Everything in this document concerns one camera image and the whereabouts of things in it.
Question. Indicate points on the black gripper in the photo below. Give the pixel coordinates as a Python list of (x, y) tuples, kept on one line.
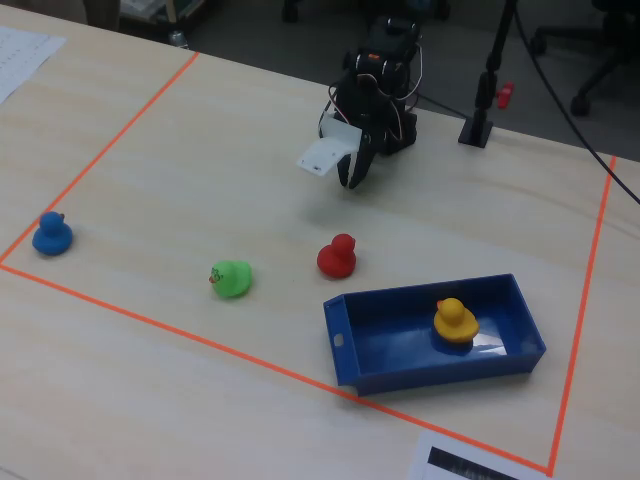
[(366, 141)]

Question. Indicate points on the yellow rubber duck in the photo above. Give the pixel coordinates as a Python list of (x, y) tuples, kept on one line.
[(455, 325)]

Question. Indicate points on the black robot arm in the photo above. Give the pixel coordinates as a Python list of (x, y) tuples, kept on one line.
[(390, 45)]

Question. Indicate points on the red rubber duck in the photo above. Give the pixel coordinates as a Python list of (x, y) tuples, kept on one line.
[(337, 260)]

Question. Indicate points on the green rubber duck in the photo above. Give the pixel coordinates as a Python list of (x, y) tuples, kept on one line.
[(232, 280)]

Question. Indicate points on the blue plastic box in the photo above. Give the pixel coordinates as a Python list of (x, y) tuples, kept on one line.
[(425, 375)]

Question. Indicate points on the blue rubber duck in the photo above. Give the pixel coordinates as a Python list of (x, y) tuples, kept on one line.
[(52, 235)]

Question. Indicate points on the red clamp knob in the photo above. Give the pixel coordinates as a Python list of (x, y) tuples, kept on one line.
[(506, 95)]

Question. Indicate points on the orange tape strip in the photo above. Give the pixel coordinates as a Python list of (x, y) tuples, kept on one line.
[(250, 356), (100, 156), (582, 310)]

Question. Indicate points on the storage cart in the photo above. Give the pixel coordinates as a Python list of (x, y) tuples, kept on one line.
[(150, 10)]

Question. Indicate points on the black office chair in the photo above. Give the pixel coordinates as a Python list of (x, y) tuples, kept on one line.
[(620, 20)]

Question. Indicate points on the white paper with black bar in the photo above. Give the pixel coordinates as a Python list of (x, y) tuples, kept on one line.
[(450, 457)]

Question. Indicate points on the white printed paper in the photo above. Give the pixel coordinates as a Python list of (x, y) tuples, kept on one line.
[(25, 60)]

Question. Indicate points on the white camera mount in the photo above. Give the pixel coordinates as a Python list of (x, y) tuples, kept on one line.
[(325, 152)]

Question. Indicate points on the black camera stand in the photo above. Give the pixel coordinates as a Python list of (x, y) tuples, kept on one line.
[(476, 132)]

